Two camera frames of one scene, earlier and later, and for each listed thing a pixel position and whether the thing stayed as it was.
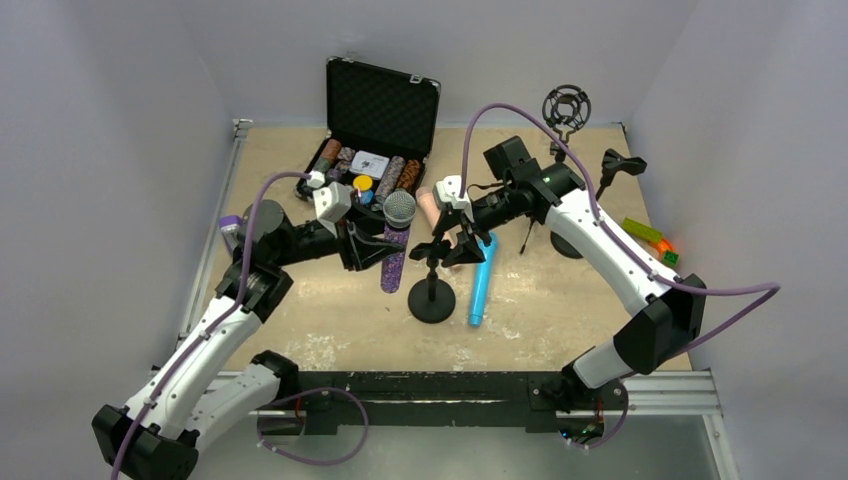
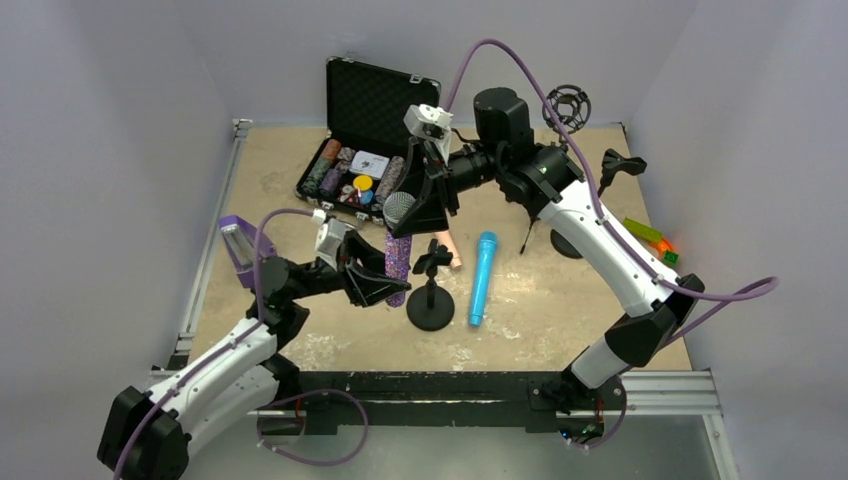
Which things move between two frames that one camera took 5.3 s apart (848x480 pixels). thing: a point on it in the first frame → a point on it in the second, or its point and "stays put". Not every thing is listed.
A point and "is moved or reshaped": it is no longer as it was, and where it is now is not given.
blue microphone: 483,280 stays put
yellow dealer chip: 362,182 stays put
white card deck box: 369,164 stays put
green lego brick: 640,230 stays put
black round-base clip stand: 431,300 is moved or reshaped
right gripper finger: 449,216 → 414,168
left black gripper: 347,245 → 348,263
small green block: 670,258 stays put
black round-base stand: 612,163 stays put
